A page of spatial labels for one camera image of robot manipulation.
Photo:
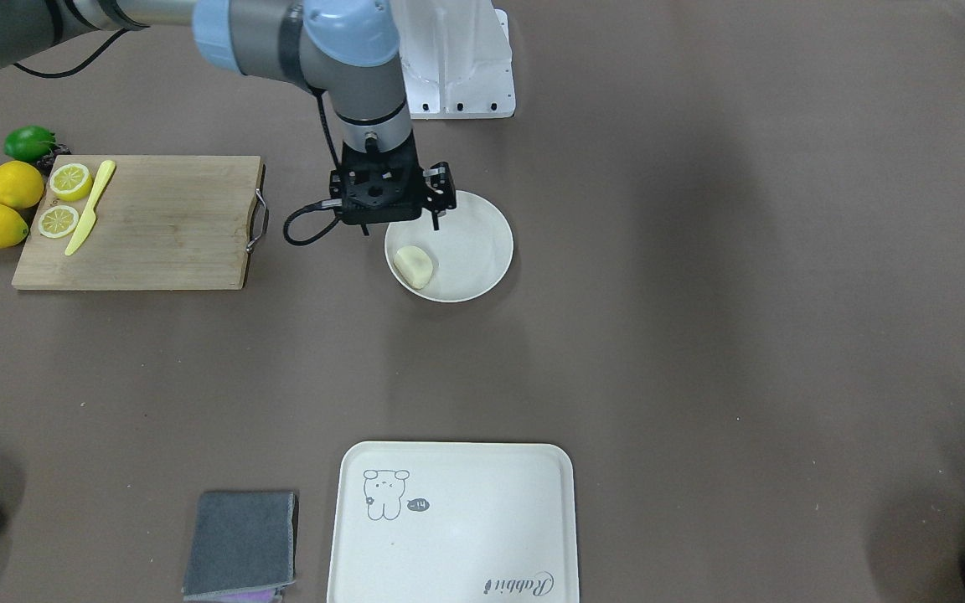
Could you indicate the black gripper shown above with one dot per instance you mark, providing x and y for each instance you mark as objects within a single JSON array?
[{"x": 441, "y": 189}]

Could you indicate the pale steamed bun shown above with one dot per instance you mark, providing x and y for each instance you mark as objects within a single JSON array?
[{"x": 414, "y": 265}]

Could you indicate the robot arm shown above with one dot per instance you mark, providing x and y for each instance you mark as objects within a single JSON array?
[{"x": 346, "y": 51}]

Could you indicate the cream serving tray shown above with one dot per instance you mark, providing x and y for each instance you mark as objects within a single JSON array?
[{"x": 419, "y": 521}]

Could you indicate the cream round plate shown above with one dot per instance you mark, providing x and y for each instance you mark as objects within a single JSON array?
[{"x": 471, "y": 251}]

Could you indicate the bamboo cutting board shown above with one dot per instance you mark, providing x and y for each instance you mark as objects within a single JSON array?
[{"x": 164, "y": 223}]

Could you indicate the yellow plastic knife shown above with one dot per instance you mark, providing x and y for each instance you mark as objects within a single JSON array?
[{"x": 88, "y": 217}]

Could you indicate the lemon half slice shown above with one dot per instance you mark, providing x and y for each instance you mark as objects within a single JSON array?
[
  {"x": 71, "y": 182},
  {"x": 58, "y": 221}
]

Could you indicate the grey folded cloth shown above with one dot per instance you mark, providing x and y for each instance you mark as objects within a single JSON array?
[{"x": 243, "y": 546}]

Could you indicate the green lime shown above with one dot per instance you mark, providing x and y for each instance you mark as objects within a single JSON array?
[{"x": 29, "y": 143}]

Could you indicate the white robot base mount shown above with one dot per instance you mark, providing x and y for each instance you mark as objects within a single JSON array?
[{"x": 457, "y": 59}]

